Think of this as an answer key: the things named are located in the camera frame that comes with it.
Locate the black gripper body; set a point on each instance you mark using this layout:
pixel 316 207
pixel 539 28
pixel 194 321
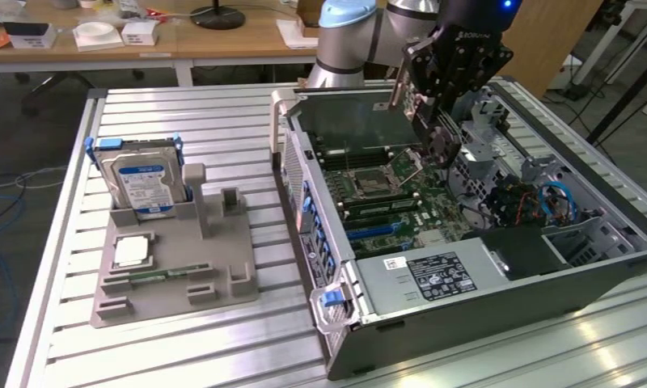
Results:
pixel 476 20

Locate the black graphics card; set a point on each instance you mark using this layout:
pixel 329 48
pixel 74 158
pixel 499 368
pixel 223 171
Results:
pixel 443 141

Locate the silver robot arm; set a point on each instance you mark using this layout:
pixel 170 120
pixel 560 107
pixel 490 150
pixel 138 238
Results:
pixel 344 40

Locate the wooden cabinet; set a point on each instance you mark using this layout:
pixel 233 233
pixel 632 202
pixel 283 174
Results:
pixel 550 48

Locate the metal socket cover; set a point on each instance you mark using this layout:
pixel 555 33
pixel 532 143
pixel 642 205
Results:
pixel 407 158

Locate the white paper stack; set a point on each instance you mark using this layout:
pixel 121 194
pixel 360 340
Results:
pixel 296 36

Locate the black stand leg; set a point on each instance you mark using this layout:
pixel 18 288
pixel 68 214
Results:
pixel 626 94

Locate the metal drive cage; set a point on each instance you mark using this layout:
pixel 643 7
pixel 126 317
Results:
pixel 484 169

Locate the CPU socket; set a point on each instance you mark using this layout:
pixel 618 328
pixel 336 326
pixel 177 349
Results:
pixel 375 182

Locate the green motherboard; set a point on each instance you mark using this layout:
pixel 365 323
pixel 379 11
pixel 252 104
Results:
pixel 436 210

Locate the RAM stick with white label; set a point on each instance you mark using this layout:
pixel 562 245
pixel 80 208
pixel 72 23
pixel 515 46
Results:
pixel 383 207

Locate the black lamp base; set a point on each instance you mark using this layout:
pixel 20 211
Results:
pixel 217 19

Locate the white cardboard box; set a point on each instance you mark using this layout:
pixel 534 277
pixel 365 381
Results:
pixel 140 34

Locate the grey power supply unit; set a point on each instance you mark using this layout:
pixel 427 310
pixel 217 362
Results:
pixel 388 291

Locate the blue case latch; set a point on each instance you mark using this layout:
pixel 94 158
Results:
pixel 332 299

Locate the hard disk in blue caddy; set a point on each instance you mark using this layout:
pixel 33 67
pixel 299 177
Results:
pixel 140 182

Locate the white square holder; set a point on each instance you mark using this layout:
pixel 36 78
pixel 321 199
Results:
pixel 96 36

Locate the grey parts rack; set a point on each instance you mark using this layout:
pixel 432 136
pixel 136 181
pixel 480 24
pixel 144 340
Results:
pixel 193 250

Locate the open black PC case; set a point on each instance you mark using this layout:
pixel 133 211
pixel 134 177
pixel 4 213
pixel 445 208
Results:
pixel 463 331

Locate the wooden desk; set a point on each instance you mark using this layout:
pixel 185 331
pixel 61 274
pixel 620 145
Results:
pixel 58 56

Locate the black office chair base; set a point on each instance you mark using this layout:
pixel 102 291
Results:
pixel 53 87

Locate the green RAM stick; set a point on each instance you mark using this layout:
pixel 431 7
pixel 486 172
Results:
pixel 161 275

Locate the silver CPU chip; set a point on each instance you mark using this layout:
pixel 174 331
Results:
pixel 130 251

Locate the white box with black lid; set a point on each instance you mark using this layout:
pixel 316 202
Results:
pixel 29 36

